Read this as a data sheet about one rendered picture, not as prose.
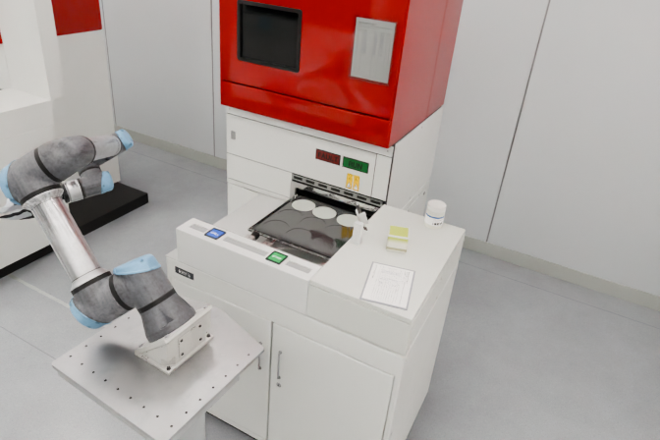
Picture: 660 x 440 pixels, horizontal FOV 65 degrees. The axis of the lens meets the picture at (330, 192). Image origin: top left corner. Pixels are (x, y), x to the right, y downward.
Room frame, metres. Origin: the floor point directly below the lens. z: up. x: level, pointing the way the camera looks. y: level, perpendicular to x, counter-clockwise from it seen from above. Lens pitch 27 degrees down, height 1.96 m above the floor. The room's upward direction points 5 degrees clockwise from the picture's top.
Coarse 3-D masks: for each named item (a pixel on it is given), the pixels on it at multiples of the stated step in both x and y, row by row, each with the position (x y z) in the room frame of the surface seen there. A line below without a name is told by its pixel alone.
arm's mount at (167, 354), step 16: (192, 320) 1.12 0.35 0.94; (208, 320) 1.17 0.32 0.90; (176, 336) 1.06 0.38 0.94; (192, 336) 1.11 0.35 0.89; (208, 336) 1.17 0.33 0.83; (144, 352) 1.07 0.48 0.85; (160, 352) 1.04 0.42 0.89; (176, 352) 1.06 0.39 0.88; (192, 352) 1.11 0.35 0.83; (160, 368) 1.04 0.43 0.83; (176, 368) 1.05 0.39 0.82
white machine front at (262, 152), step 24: (240, 120) 2.20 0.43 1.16; (264, 120) 2.15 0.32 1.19; (240, 144) 2.20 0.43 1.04; (264, 144) 2.15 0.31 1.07; (288, 144) 2.09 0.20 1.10; (312, 144) 2.04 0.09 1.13; (336, 144) 1.99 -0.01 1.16; (360, 144) 1.95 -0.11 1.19; (240, 168) 2.20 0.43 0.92; (264, 168) 2.14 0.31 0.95; (288, 168) 2.09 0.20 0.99; (312, 168) 2.04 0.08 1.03; (336, 168) 1.99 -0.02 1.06; (384, 168) 1.90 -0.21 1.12; (264, 192) 2.14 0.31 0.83; (288, 192) 2.09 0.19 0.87; (336, 192) 1.99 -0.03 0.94; (360, 192) 1.94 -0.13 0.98; (384, 192) 1.89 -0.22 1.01
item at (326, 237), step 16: (288, 208) 1.89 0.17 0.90; (336, 208) 1.93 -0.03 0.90; (272, 224) 1.75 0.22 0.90; (288, 224) 1.76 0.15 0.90; (304, 224) 1.77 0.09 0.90; (320, 224) 1.78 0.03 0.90; (336, 224) 1.79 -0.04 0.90; (288, 240) 1.64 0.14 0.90; (304, 240) 1.66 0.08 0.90; (320, 240) 1.67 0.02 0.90; (336, 240) 1.68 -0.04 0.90
